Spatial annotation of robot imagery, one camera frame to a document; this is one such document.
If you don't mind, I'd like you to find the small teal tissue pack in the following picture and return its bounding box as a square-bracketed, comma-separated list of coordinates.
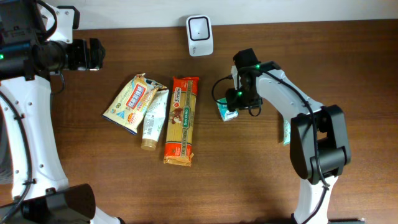
[216, 98, 239, 122]

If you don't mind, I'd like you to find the teal snack pouch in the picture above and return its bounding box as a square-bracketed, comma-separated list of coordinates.
[283, 119, 291, 146]

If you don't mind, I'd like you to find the orange spaghetti pasta packet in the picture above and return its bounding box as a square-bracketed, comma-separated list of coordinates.
[164, 77, 199, 167]

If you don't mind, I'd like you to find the white tube with gold cap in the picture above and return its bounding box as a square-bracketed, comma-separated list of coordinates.
[141, 90, 169, 151]

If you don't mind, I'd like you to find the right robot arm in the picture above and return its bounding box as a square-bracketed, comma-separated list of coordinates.
[226, 49, 351, 223]

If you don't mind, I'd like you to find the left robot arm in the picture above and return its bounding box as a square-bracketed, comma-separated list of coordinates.
[1, 1, 121, 223]

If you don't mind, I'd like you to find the white barcode scanner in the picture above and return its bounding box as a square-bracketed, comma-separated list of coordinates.
[186, 15, 214, 57]

